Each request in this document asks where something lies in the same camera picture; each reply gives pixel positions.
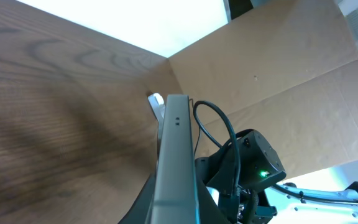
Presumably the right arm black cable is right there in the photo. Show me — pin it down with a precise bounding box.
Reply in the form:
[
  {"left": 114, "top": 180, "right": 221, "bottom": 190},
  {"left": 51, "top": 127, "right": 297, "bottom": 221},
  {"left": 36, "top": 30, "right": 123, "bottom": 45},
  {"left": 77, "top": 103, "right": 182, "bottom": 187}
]
[{"left": 192, "top": 100, "right": 242, "bottom": 197}]

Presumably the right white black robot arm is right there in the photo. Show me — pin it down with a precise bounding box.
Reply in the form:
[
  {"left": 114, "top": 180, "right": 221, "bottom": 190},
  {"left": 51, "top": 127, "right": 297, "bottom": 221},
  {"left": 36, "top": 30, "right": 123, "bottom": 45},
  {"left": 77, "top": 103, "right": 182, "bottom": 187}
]
[{"left": 195, "top": 129, "right": 358, "bottom": 223}]

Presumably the white power strip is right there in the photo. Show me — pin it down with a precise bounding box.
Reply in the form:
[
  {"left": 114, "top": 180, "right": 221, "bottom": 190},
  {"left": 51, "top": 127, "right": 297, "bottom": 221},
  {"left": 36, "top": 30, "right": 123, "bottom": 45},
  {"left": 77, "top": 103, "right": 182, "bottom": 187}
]
[{"left": 148, "top": 93, "right": 165, "bottom": 141}]

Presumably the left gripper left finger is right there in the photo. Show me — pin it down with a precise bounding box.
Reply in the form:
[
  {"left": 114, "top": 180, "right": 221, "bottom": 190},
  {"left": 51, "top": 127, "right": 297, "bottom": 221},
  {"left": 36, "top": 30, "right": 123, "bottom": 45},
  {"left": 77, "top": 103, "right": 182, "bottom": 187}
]
[{"left": 119, "top": 173, "right": 156, "bottom": 224}]

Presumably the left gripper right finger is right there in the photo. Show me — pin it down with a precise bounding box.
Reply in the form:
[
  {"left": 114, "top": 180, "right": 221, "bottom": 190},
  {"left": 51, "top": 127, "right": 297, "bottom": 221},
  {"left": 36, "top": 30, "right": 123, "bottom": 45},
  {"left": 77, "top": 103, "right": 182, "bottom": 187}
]
[{"left": 196, "top": 177, "right": 228, "bottom": 224}]

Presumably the brown cardboard sheet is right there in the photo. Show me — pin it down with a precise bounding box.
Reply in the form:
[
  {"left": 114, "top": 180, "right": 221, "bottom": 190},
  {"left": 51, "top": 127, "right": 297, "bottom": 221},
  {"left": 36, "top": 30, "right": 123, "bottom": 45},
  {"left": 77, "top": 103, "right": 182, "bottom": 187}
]
[{"left": 169, "top": 0, "right": 358, "bottom": 177}]

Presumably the Galaxy S25 Ultra smartphone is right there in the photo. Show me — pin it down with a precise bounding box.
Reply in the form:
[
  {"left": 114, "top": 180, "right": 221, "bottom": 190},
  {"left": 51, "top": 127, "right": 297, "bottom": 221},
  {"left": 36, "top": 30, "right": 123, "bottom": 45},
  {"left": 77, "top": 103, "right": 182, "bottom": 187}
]
[{"left": 150, "top": 95, "right": 200, "bottom": 224}]

